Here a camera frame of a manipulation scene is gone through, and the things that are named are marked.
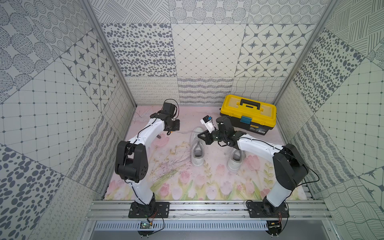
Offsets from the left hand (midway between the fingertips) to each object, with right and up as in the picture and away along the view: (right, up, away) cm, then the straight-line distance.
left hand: (174, 124), depth 92 cm
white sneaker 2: (+14, -14, -4) cm, 20 cm away
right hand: (+16, -7, -6) cm, 18 cm away
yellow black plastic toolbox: (+47, +6, +3) cm, 48 cm away
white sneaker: (+38, -20, -4) cm, 43 cm away
